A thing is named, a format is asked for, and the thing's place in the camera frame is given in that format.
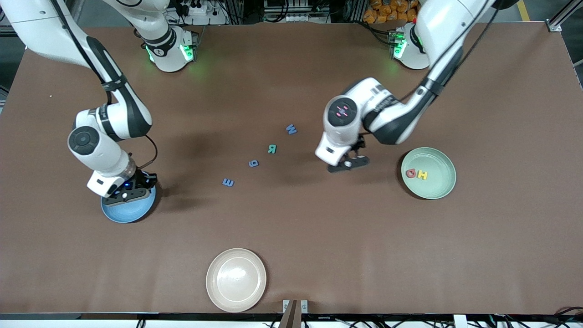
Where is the blue round plate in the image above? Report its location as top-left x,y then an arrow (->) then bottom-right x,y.
101,184 -> 157,224

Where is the pale green round plate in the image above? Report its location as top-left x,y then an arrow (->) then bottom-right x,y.
401,147 -> 457,200

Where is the brown table cover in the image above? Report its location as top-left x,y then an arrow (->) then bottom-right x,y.
0,23 -> 583,316

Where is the beige round plate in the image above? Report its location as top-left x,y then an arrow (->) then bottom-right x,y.
206,248 -> 267,313

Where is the orange packets pile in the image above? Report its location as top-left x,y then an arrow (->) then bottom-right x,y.
363,0 -> 419,24

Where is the grey electronics rack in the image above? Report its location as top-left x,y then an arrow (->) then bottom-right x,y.
263,0 -> 333,23

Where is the white power strip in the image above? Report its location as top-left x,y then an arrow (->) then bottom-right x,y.
175,0 -> 215,17

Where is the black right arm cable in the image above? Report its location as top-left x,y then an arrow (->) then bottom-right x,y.
50,0 -> 159,169

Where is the metal bracket with brown post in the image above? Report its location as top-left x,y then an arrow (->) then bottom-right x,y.
279,299 -> 309,328

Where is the aluminium frame profile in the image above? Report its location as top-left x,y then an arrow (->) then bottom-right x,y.
547,0 -> 583,32

